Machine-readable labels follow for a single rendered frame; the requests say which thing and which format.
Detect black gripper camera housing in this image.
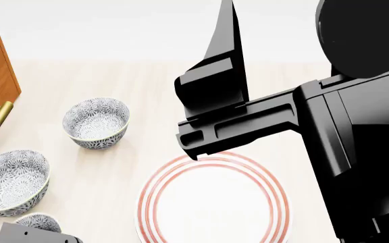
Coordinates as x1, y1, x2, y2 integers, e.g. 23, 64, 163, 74
315, 0, 389, 80

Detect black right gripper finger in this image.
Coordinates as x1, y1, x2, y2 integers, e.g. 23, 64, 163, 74
174, 0, 251, 121

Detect black white patterned bowl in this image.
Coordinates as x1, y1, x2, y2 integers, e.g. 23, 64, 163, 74
0, 149, 51, 218
13, 213, 63, 234
61, 97, 131, 151

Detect white plate with red rings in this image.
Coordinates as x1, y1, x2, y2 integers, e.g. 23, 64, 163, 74
134, 151, 293, 243

